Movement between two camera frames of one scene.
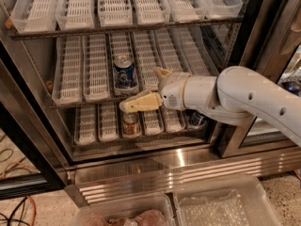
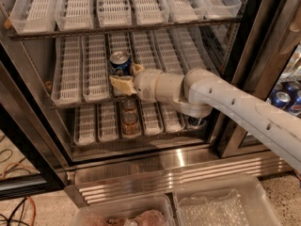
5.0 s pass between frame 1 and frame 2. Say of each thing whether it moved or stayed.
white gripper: moved
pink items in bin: stayed
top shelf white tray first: stayed
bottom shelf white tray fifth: stayed
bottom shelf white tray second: stayed
